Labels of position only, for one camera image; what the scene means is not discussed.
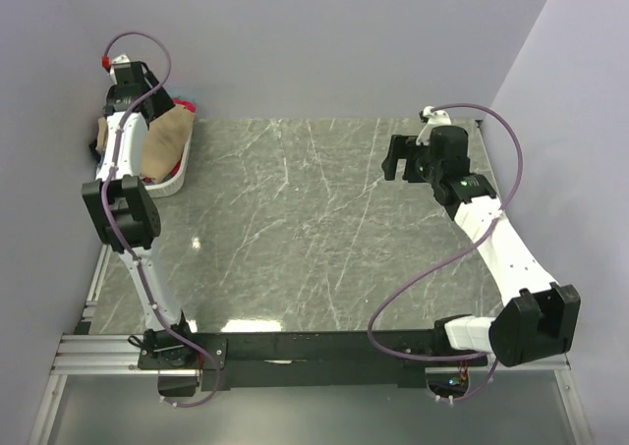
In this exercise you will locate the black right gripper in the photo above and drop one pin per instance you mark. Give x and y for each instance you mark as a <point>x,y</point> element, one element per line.
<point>399,150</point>

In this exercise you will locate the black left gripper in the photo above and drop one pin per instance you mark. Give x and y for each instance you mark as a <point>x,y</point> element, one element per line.
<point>163,102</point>

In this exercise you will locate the beige t shirt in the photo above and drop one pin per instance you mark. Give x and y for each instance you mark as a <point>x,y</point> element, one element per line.
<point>162,145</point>

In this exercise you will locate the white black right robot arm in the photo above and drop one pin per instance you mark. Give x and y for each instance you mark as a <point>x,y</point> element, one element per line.
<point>539,316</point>

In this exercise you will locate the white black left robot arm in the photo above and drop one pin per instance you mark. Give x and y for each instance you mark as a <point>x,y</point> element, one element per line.
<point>126,218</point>

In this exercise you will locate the red t shirt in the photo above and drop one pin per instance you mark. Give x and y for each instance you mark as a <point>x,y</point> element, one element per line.
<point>189,105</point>

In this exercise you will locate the black garment in basket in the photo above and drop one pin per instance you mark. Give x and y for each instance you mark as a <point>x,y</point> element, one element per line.
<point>94,151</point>

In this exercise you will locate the white perforated laundry basket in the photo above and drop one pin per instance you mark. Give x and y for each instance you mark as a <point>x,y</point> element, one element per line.
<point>169,182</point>

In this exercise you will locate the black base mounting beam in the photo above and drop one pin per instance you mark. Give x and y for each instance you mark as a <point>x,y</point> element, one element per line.
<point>225,361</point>

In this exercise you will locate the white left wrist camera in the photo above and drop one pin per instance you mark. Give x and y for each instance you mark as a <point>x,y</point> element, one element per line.
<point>108,63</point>

